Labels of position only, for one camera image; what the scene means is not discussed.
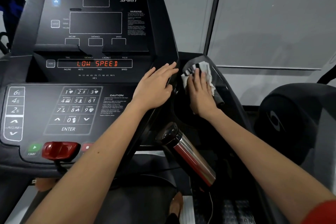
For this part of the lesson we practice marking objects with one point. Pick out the person's right thumb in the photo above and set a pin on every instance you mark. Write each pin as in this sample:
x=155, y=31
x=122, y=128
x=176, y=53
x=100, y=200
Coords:
x=191, y=86

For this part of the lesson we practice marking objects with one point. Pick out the dark window frame post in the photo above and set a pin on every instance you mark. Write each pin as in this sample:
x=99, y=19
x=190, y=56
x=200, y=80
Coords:
x=214, y=11

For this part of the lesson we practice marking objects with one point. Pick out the red sleeve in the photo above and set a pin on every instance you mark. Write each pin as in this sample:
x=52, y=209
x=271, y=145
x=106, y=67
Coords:
x=321, y=213

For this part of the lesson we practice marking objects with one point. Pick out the grey treadmill side rail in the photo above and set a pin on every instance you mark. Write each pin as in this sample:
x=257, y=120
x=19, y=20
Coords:
x=187, y=210

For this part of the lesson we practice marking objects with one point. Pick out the black treadmill belt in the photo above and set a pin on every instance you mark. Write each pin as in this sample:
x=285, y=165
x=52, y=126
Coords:
x=136, y=205

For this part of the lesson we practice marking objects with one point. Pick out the person's left middle finger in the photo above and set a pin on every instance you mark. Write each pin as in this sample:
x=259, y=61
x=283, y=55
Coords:
x=168, y=70

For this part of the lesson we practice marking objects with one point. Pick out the person's left hand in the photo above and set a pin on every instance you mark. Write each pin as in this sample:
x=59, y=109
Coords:
x=153, y=90

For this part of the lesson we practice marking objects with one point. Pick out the black blue gym equipment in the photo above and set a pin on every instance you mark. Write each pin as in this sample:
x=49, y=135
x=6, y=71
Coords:
x=10, y=13

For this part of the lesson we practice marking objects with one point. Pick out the person's right forearm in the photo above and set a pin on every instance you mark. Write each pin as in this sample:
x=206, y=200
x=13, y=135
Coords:
x=262, y=158

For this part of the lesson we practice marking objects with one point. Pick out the white roller blind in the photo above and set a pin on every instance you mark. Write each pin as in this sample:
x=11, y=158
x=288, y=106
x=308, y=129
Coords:
x=275, y=16

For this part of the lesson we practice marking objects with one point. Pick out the person's right hand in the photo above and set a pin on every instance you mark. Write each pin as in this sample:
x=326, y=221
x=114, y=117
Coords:
x=202, y=97

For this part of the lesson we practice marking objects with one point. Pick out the person's foot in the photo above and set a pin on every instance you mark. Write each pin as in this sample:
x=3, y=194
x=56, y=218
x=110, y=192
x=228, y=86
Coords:
x=175, y=204

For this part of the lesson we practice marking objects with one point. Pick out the person's right little finger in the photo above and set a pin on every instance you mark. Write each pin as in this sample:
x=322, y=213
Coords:
x=212, y=90

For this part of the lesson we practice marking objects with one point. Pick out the black treadmill side handrail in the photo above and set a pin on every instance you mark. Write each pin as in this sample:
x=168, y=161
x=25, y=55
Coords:
x=232, y=100

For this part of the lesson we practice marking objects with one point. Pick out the person's right middle finger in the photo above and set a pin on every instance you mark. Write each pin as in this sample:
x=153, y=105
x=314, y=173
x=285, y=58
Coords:
x=203, y=78

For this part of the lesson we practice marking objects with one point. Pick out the person's left forearm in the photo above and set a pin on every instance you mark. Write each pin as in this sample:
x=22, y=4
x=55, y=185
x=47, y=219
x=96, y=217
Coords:
x=91, y=168

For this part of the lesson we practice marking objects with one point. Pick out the person's left little finger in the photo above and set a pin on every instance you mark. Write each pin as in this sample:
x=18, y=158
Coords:
x=147, y=75

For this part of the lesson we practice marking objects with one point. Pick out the black treadmill console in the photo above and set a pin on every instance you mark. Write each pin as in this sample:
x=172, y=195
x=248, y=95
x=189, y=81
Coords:
x=86, y=48

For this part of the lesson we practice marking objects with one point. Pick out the black grey exercise machine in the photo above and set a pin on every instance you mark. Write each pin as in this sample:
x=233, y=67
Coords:
x=291, y=121

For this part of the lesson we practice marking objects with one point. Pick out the red treadmill safety key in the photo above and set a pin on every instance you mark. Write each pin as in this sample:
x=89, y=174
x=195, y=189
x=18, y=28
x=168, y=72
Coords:
x=61, y=150

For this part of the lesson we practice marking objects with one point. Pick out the person's left thumb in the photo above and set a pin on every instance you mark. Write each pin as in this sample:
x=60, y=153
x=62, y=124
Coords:
x=169, y=89

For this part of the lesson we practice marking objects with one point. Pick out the white grey striped cleaning cloth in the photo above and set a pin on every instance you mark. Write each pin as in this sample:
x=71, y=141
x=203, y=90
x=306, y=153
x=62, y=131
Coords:
x=203, y=67

